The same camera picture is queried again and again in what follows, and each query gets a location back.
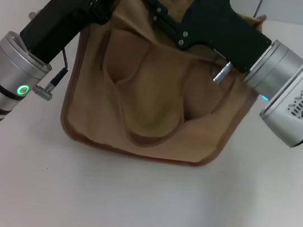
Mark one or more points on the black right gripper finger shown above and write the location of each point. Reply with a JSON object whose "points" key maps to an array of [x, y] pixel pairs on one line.
{"points": [[167, 22]]}

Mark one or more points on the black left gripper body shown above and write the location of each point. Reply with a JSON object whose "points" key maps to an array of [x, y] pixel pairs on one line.
{"points": [[64, 11]]}

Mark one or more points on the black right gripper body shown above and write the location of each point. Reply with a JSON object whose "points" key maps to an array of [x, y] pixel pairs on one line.
{"points": [[220, 24]]}

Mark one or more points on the khaki canvas food bag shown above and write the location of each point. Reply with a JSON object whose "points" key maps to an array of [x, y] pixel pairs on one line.
{"points": [[153, 99]]}

